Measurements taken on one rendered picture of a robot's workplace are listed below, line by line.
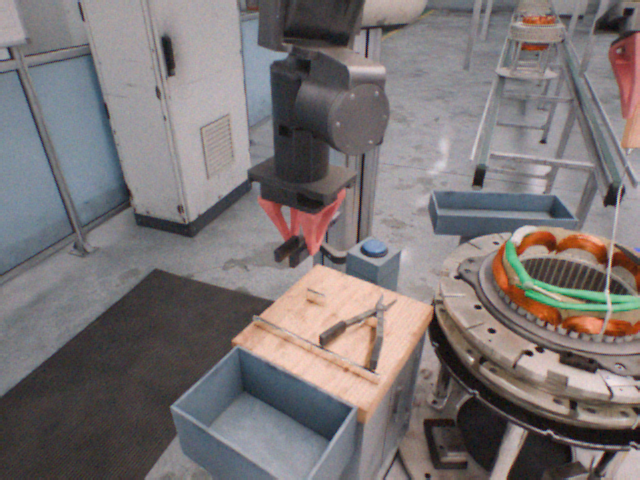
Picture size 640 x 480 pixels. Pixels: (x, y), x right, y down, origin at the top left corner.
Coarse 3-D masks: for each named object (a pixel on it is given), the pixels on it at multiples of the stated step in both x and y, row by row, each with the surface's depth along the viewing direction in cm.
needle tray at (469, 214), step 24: (432, 192) 90; (456, 192) 91; (480, 192) 90; (504, 192) 90; (432, 216) 88; (456, 216) 82; (480, 216) 82; (504, 216) 90; (528, 216) 90; (552, 216) 90
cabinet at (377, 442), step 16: (416, 352) 64; (416, 368) 66; (400, 384) 62; (416, 384) 69; (384, 400) 56; (400, 400) 61; (384, 416) 59; (400, 416) 69; (368, 432) 54; (384, 432) 62; (400, 432) 73; (368, 448) 57; (384, 448) 66; (352, 464) 54; (368, 464) 59; (384, 464) 69
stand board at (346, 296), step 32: (320, 288) 64; (352, 288) 64; (384, 288) 64; (288, 320) 58; (320, 320) 58; (416, 320) 58; (256, 352) 53; (288, 352) 53; (352, 352) 53; (384, 352) 53; (320, 384) 49; (352, 384) 49; (384, 384) 49
